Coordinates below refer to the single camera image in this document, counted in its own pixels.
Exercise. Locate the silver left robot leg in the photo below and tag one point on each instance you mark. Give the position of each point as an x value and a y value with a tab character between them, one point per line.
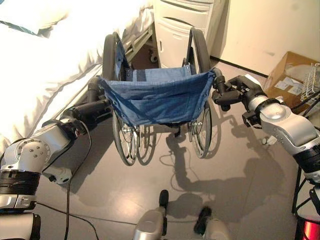
152	222

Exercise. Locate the red cylindrical object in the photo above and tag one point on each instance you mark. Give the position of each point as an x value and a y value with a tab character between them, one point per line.
312	230

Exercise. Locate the white pillow with teal stripe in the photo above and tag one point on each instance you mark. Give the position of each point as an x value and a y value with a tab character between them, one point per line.
32	15

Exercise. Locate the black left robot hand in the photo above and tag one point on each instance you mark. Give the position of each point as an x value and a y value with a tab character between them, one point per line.
93	109

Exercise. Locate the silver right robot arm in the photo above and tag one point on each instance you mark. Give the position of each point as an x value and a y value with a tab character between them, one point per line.
287	125

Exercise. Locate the grey bed caster wheel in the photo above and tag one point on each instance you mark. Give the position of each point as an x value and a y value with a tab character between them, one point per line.
153	56

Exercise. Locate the brown cardboard box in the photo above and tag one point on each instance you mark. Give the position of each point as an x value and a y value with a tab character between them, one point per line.
287	75

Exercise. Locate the silver right robot leg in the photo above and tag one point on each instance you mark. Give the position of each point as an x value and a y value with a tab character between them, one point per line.
212	225

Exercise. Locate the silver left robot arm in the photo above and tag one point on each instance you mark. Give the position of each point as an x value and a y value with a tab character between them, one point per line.
37	150

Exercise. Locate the silver robot leg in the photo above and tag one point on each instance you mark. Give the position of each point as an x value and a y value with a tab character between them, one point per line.
152	222
212	225

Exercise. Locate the bed with white sheets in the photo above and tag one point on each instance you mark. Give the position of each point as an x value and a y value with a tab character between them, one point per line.
50	65

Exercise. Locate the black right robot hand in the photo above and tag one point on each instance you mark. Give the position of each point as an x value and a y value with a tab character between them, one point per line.
236	93

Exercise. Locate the blue fabric wheelchair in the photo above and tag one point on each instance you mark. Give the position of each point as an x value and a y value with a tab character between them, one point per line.
160	100

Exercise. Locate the white bedside cabinet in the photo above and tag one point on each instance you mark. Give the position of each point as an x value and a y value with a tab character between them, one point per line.
182	27

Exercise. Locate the small white floor caster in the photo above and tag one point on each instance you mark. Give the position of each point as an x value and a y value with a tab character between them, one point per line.
269	140

